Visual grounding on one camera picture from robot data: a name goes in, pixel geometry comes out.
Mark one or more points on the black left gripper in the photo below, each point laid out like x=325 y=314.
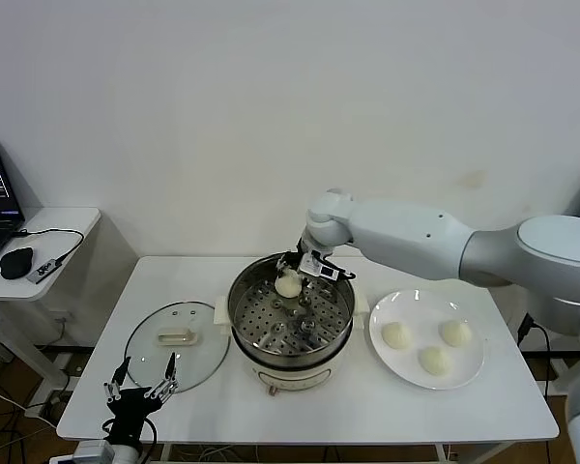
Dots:
x=130 y=411

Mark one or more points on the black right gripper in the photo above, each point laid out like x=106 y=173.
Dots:
x=309 y=249

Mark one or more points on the white steamed baozi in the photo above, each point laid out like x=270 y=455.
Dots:
x=287 y=287
x=435 y=361
x=396 y=335
x=455 y=333

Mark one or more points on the round glass lid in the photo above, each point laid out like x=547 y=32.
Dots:
x=183 y=360

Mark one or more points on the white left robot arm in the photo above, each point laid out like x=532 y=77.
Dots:
x=125 y=456

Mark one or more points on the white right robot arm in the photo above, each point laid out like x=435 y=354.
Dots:
x=415 y=237

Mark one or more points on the perforated steel steamer basket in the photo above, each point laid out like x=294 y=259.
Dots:
x=270 y=328

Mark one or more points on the cream electric cooker pot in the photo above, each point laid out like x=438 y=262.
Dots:
x=295 y=377

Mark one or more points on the grey usb hub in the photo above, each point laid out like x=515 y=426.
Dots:
x=43 y=270

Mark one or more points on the black computer mouse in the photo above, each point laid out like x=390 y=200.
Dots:
x=16 y=262

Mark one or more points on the white round plate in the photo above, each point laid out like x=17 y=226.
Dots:
x=469 y=367

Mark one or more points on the white side desk with label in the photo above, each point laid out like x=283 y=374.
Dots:
x=560 y=374

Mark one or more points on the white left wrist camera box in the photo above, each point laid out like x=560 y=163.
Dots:
x=92 y=452

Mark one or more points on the white wall socket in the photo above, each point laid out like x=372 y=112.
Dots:
x=63 y=319

